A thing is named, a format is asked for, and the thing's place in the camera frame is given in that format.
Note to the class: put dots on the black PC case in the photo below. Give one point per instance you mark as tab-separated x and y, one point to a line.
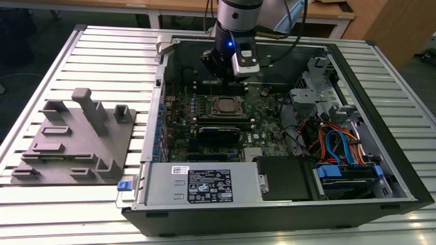
237	219

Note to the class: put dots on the wooden cabinet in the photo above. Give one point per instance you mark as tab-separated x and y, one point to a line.
401	25

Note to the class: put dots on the blue case latch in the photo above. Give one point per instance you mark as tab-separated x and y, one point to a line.
123	186

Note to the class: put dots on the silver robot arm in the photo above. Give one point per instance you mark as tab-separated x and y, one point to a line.
237	15

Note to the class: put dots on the black graphics card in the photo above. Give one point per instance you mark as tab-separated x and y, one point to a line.
217	136

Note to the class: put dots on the metal disk bay cage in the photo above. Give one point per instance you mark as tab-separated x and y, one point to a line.
303	98

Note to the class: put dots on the hard disk in blue carrier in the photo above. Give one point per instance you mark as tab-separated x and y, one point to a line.
328	172

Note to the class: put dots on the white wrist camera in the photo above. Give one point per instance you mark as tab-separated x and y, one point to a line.
245	69

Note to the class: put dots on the silver CPU chip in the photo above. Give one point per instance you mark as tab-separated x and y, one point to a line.
228	104

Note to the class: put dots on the green RAM stick white label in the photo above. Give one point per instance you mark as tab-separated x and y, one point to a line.
209	82

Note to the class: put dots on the green motherboard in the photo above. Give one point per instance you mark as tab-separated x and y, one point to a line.
268	127

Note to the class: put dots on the silver chipset heatsink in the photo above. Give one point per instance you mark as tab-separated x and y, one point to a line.
253	152

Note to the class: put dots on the pale blue teach pendant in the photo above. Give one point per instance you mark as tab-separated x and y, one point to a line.
291	15

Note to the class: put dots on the silver power supply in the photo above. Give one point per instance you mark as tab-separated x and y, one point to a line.
160	183

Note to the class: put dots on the CPU socket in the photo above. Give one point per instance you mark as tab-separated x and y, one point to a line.
228	115

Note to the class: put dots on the black plastic shroud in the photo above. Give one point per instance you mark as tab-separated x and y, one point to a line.
285	178

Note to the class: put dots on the grey parts rack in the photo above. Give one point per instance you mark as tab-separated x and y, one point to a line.
85	153

